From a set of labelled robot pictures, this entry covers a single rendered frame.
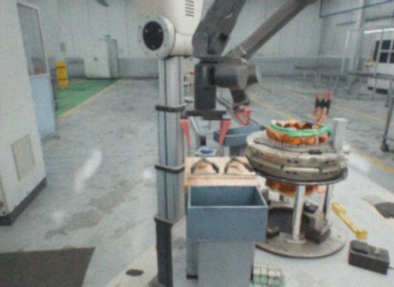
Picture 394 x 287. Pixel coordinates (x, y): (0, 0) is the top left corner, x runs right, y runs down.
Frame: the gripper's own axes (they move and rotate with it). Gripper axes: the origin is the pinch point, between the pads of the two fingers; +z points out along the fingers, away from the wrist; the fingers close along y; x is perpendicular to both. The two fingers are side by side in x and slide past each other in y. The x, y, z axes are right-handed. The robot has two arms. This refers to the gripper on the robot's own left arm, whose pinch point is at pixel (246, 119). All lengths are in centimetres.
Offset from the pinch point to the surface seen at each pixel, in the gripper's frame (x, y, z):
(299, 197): -12.4, -40.1, 12.0
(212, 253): 9, -67, 1
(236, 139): 5.0, -9.8, 3.0
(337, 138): -27.2, -29.4, 1.2
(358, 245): -25, -46, 28
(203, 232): 8, -67, -6
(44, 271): 153, -3, 64
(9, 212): 212, 45, 43
